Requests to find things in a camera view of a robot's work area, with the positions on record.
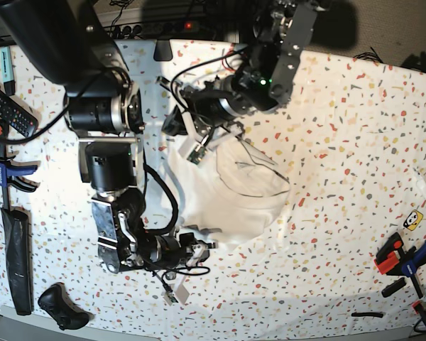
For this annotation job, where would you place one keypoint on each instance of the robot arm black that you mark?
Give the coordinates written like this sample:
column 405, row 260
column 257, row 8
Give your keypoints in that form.
column 263, row 80
column 68, row 45

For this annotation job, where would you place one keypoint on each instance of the red blue bar clamp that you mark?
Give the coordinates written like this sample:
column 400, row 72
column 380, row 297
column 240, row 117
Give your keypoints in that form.
column 393, row 260

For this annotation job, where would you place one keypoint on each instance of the black power strip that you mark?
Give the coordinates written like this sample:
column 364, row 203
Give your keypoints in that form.
column 156, row 28

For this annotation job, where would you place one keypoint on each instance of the small black bar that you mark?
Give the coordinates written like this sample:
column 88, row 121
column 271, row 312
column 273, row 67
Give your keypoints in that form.
column 393, row 288

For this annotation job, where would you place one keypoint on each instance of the blue black bar clamp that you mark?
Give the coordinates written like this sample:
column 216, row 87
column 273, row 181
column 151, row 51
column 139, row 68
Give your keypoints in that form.
column 12, row 175

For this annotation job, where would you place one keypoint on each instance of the teal highlighter marker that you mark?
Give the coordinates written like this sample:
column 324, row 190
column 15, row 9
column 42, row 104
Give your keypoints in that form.
column 7, row 71

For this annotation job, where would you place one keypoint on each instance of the yellow cartoon face sticker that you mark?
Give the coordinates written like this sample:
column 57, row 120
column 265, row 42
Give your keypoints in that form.
column 413, row 220

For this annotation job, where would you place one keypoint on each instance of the terrazzo pattern tablecloth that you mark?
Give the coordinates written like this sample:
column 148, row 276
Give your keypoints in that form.
column 348, row 142

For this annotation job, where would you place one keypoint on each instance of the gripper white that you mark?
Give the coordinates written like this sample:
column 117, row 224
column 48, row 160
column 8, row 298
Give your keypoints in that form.
column 179, row 258
column 200, row 113

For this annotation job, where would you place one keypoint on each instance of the black TV remote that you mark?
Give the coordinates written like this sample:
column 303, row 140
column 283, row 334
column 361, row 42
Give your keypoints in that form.
column 16, row 116

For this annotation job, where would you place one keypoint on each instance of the black game controller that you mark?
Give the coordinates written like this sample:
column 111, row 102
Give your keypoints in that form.
column 55, row 302

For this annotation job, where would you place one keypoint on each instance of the white T-shirt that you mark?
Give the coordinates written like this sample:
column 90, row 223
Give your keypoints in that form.
column 231, row 196

